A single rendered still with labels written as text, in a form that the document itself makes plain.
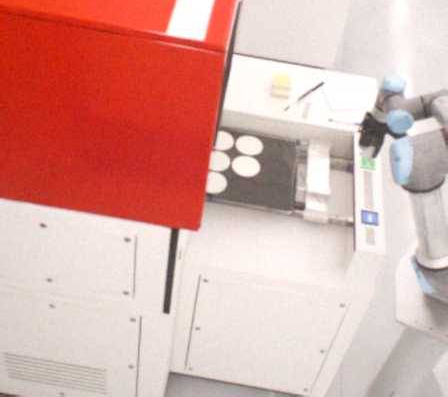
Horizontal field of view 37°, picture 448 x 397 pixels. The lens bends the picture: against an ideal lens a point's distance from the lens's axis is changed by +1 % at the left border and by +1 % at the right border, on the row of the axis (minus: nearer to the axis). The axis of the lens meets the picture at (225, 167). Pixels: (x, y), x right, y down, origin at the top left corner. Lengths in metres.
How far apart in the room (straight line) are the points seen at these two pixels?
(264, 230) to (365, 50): 2.61
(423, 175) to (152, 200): 0.68
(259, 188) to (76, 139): 0.91
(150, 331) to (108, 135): 0.82
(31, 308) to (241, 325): 0.73
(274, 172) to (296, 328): 0.55
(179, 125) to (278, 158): 1.00
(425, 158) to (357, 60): 2.91
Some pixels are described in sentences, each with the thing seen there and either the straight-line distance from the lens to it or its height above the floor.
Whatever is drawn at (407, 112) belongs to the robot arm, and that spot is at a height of 1.32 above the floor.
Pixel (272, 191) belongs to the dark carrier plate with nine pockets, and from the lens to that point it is 2.32.
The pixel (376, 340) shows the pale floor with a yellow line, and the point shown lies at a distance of 3.16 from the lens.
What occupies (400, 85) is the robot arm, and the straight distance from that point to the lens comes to 2.18.
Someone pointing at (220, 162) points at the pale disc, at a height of 0.90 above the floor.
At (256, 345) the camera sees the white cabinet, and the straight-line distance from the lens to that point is 2.55.
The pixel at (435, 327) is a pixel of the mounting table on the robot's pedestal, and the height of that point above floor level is 0.82.
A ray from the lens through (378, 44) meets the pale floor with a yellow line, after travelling 4.81.
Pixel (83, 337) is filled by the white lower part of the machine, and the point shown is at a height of 0.60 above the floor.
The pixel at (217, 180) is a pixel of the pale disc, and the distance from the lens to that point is 2.32.
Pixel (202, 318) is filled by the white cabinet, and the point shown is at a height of 0.51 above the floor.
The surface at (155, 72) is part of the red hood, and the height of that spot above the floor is 1.72.
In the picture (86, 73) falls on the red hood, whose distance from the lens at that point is 1.45.
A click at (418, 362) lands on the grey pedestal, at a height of 0.45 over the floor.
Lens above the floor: 2.59
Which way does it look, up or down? 45 degrees down
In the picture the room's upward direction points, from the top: 10 degrees clockwise
